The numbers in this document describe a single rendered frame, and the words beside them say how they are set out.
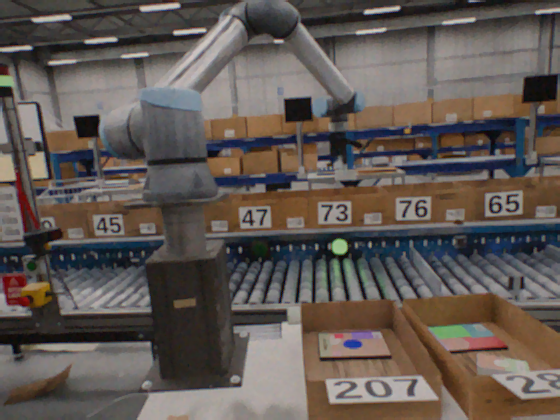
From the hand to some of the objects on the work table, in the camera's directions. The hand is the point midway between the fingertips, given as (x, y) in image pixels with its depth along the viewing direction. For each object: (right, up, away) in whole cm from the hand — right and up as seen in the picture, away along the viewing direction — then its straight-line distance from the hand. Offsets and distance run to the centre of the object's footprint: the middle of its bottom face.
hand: (345, 172), depth 195 cm
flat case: (+16, -57, -85) cm, 104 cm away
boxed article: (+18, -60, -103) cm, 121 cm away
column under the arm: (-56, -63, -85) cm, 120 cm away
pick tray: (-14, -61, -94) cm, 113 cm away
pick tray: (+18, -59, -95) cm, 114 cm away
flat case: (-14, -59, -85) cm, 105 cm away
